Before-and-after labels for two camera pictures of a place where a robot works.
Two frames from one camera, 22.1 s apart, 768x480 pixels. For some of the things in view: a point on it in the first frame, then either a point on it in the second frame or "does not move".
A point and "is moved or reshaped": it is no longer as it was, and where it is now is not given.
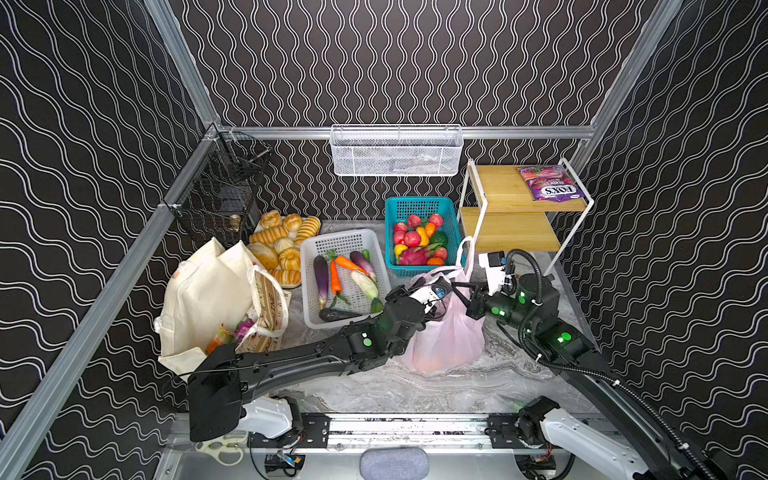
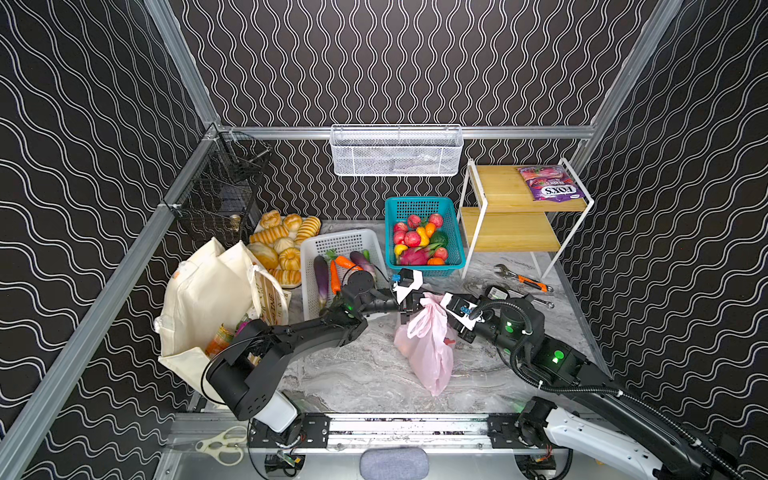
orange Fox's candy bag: (223, 337) does not move
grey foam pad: (394, 463) does not move
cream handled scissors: (227, 448) does not move
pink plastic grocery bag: (453, 341) is moved or reshaped
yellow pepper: (424, 241) does not move
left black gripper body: (417, 299) -> (405, 303)
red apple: (412, 239) does not move
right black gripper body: (477, 305) -> (450, 313)
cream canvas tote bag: (214, 288) does not move
